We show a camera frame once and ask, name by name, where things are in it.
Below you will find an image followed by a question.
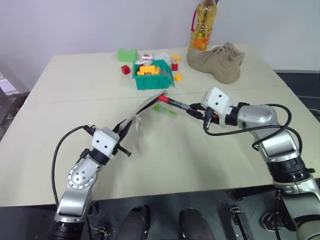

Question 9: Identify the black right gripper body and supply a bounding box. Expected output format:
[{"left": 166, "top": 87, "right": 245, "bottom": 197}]
[{"left": 199, "top": 106, "right": 222, "bottom": 129}]

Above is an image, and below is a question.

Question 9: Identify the green plastic parts bin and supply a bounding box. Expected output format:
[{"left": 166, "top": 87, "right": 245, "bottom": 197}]
[{"left": 131, "top": 59, "right": 176, "bottom": 91}]

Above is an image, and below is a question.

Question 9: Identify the black metal table bracket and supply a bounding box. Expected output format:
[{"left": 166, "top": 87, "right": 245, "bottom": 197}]
[{"left": 230, "top": 205, "right": 251, "bottom": 240}]

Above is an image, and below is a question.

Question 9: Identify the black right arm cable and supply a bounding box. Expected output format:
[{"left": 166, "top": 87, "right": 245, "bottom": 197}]
[{"left": 202, "top": 103, "right": 304, "bottom": 151}]

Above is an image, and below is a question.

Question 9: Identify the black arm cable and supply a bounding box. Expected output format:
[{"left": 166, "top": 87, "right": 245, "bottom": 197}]
[
  {"left": 51, "top": 124, "right": 97, "bottom": 206},
  {"left": 202, "top": 103, "right": 304, "bottom": 151}
]

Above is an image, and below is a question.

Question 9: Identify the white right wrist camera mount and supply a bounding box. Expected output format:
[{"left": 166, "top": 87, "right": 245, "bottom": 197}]
[{"left": 201, "top": 87, "right": 232, "bottom": 119}]

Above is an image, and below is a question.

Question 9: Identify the yellow cooking oil bottle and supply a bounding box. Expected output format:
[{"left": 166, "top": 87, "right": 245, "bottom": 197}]
[{"left": 187, "top": 0, "right": 221, "bottom": 53}]

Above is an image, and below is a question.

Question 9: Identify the dark rounded shape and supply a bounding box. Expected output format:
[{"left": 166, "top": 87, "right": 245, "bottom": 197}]
[
  {"left": 178, "top": 207, "right": 209, "bottom": 240},
  {"left": 119, "top": 205, "right": 151, "bottom": 240}
]

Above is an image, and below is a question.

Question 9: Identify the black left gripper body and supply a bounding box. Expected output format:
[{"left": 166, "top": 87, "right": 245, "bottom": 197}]
[{"left": 110, "top": 134, "right": 133, "bottom": 158}]

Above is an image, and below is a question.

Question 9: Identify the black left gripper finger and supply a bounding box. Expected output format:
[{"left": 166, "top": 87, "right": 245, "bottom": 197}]
[
  {"left": 118, "top": 123, "right": 135, "bottom": 142},
  {"left": 112, "top": 119, "right": 129, "bottom": 134}
]

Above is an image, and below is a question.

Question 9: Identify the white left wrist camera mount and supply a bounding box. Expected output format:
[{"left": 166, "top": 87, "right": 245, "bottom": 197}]
[{"left": 91, "top": 127, "right": 121, "bottom": 157}]

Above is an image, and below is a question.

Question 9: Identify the green plastic block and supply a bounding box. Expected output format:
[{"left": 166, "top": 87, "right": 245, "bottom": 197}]
[{"left": 117, "top": 47, "right": 139, "bottom": 63}]

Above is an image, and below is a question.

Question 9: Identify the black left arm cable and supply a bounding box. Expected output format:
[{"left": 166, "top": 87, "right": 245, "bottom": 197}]
[{"left": 51, "top": 124, "right": 97, "bottom": 206}]

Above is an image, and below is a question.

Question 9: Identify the clear plastic cup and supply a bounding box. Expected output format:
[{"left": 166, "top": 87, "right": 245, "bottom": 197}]
[{"left": 154, "top": 50, "right": 174, "bottom": 63}]

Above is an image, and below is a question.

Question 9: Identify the yellow toy building brick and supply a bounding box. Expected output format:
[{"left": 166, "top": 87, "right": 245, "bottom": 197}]
[{"left": 136, "top": 64, "right": 161, "bottom": 76}]

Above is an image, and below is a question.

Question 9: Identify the tan suede boot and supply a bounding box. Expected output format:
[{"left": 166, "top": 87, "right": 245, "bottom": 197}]
[{"left": 186, "top": 42, "right": 246, "bottom": 85}]

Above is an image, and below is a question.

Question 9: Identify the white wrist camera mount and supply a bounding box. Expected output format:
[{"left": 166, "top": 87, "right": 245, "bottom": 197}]
[
  {"left": 201, "top": 87, "right": 232, "bottom": 119},
  {"left": 91, "top": 127, "right": 121, "bottom": 157}
]

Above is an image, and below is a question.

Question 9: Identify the black caster wheel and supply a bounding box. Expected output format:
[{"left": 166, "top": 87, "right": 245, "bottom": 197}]
[{"left": 260, "top": 211, "right": 277, "bottom": 231}]

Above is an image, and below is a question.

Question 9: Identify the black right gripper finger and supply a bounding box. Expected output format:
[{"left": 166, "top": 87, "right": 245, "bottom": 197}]
[
  {"left": 189, "top": 101, "right": 209, "bottom": 112},
  {"left": 185, "top": 109, "right": 205, "bottom": 120}
]

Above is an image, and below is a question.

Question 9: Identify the red capped black marker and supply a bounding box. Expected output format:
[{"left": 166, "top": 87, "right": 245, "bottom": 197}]
[{"left": 157, "top": 95, "right": 199, "bottom": 113}]

